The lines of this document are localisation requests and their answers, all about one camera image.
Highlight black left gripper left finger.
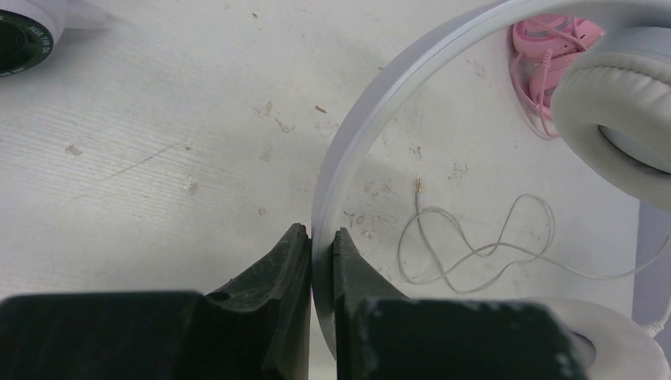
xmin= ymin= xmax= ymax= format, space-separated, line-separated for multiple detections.
xmin=1 ymin=224 xmax=310 ymax=379

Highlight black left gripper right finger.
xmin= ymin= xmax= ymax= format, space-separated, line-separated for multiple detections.
xmin=332 ymin=230 xmax=587 ymax=379

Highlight pink headphones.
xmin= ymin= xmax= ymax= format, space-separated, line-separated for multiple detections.
xmin=510 ymin=13 xmax=605 ymax=140

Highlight black white headphones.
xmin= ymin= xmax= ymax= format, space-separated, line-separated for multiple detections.
xmin=1 ymin=0 xmax=107 ymax=78

